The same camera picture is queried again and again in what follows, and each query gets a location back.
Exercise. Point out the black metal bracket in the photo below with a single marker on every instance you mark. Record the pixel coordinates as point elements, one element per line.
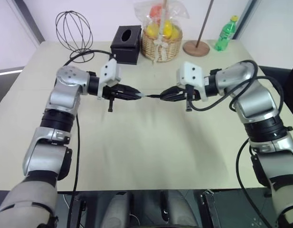
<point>77,211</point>
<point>210,209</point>

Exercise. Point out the wooden stand with round base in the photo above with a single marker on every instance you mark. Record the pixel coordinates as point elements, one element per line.
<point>196,48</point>

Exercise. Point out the yellow fruit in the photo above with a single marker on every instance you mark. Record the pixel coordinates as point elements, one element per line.
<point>152,30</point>
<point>176,33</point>
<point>168,26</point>

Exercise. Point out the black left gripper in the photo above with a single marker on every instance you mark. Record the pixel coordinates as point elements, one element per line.
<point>110,92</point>

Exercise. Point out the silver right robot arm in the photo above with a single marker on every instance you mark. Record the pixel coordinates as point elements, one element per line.
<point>255,102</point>

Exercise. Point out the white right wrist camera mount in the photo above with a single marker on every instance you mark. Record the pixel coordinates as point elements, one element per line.
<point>191,73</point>

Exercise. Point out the green plastic bottle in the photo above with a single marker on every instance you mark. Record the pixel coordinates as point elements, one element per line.
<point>224,35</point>

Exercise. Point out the dark grey rounded shape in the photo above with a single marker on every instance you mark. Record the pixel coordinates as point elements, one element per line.
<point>119,211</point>

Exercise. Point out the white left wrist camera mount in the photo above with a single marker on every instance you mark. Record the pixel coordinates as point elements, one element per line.
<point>111,72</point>

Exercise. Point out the white ribbon bow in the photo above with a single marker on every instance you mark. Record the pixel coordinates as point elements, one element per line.
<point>160,51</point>

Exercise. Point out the woven wicker basket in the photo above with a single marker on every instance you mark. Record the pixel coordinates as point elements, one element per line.
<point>163,46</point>

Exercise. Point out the black tissue box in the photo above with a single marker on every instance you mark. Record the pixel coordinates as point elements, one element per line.
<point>125,45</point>

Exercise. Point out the black marker cap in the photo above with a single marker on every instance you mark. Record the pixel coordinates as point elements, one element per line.
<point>153,96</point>

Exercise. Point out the orange fruit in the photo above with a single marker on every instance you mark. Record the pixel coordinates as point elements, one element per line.
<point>155,11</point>

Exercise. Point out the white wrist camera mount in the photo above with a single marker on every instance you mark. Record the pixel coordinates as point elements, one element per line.
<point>191,73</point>
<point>111,72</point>

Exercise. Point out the white marker pen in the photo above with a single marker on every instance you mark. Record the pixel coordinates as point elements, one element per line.
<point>140,94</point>

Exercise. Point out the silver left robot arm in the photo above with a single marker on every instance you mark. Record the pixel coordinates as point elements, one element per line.
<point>60,102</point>

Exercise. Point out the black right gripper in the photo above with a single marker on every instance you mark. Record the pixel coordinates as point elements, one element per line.
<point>189,95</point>

